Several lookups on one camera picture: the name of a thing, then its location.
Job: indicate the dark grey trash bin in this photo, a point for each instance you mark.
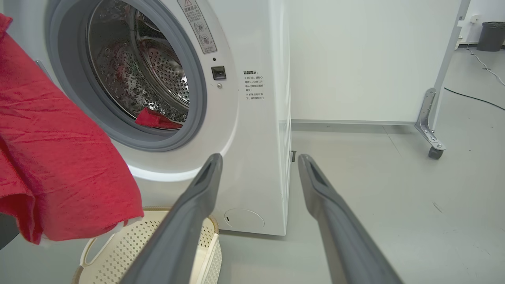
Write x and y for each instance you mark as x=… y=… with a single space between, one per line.
x=491 y=37

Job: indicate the grey rubber door seal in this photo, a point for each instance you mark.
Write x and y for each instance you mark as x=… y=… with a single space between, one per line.
x=197 y=106

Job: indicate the plain red garment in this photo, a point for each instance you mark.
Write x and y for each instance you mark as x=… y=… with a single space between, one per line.
x=154 y=119

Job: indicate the round filter cover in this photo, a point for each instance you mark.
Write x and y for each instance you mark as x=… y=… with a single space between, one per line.
x=244 y=219

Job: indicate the warning sticker with red triangle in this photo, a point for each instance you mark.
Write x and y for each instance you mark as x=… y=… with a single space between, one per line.
x=197 y=27

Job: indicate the white partition board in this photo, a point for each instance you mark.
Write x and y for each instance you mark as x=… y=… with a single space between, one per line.
x=375 y=59

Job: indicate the black door lock latch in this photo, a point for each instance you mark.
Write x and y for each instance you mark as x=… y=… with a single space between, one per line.
x=218 y=73

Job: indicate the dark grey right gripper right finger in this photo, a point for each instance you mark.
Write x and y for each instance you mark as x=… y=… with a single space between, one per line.
x=335 y=221

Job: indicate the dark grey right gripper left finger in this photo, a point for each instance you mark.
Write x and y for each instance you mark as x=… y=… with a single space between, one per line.
x=185 y=221

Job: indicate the metal foot bracket with caster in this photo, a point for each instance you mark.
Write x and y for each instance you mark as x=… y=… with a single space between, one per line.
x=425 y=118

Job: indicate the cream perforated laundry basket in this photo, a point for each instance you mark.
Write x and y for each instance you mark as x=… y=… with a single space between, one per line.
x=118 y=252

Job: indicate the red garment with white part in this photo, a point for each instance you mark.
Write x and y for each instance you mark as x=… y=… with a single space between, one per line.
x=59 y=157

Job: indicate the white washing machine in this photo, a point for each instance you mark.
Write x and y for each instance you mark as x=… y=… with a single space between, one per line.
x=252 y=157

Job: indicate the steel perforated washer drum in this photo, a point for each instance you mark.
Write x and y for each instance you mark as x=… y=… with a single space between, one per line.
x=165 y=75

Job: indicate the white wall socket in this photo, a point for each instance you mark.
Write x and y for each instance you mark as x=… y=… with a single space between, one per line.
x=475 y=18

